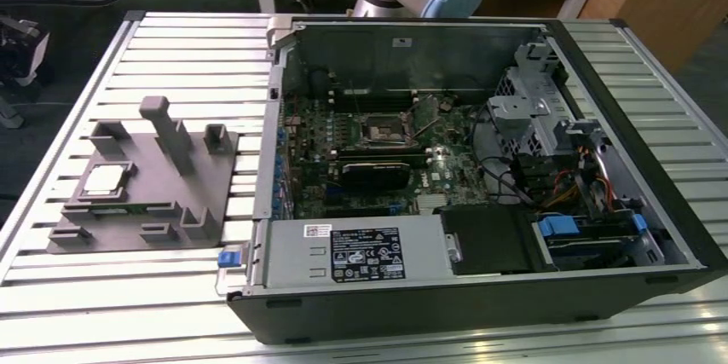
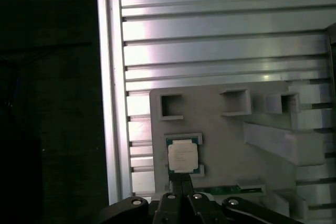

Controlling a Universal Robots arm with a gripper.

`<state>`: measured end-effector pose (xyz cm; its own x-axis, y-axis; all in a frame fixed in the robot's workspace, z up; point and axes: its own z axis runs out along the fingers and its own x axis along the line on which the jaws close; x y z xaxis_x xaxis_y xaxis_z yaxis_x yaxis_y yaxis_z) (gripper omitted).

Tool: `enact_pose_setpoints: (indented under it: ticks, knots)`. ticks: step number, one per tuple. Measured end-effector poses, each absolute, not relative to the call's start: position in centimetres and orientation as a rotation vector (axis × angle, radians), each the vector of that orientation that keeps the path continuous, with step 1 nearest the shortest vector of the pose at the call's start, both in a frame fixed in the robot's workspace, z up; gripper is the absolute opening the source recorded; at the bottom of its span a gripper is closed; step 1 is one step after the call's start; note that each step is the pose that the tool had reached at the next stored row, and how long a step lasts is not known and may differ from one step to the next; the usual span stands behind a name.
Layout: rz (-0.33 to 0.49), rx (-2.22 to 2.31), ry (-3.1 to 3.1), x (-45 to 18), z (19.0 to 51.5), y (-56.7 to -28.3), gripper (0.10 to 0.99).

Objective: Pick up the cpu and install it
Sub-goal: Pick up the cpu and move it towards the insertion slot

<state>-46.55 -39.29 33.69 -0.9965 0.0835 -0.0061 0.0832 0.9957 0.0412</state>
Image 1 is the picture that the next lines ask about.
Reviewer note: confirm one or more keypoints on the blue expansion slot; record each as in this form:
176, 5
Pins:
334, 187

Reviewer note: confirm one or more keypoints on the CPU socket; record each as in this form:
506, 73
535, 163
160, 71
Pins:
382, 128

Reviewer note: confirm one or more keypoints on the silver power supply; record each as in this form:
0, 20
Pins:
296, 253

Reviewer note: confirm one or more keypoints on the black graphics card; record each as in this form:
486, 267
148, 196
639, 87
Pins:
372, 176

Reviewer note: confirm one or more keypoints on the green motherboard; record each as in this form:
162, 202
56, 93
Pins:
460, 159

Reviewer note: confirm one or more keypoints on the black plastic shroud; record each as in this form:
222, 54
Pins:
490, 240

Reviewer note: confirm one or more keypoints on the silver CPU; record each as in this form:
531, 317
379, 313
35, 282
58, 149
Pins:
107, 178

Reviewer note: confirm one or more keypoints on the grey parts rack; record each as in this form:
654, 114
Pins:
164, 210

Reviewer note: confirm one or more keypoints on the round coin battery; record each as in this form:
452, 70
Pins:
447, 104

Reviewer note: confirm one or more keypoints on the grey chair base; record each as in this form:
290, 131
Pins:
10, 119

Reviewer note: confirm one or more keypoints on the blue plastic latch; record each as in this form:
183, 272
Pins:
230, 258

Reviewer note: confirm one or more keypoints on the black RAM slot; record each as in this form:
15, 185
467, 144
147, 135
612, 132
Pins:
382, 155
382, 149
375, 95
375, 106
375, 99
375, 102
382, 158
382, 152

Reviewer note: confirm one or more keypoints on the black open PC case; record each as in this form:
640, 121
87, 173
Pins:
398, 313

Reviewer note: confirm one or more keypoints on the white barcode sticker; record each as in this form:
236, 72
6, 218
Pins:
318, 230

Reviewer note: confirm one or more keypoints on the black plastic bracket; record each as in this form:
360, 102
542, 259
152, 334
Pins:
532, 172

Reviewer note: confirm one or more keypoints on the silver metal drive cage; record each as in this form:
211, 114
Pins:
512, 112

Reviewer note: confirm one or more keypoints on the blue release tab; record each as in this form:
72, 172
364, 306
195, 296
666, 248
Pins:
639, 223

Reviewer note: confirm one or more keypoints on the green RAM stick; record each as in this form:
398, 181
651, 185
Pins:
114, 211

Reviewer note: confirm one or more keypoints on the pale grey case latch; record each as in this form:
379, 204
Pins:
280, 31

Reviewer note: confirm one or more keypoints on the white case wall sticker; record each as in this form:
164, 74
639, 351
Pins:
402, 42

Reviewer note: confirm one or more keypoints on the black rating label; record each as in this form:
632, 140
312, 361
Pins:
364, 255

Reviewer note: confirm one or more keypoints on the blue disk carrier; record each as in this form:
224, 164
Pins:
555, 227

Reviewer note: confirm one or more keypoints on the silver finned chipset heatsink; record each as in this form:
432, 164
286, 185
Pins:
432, 203

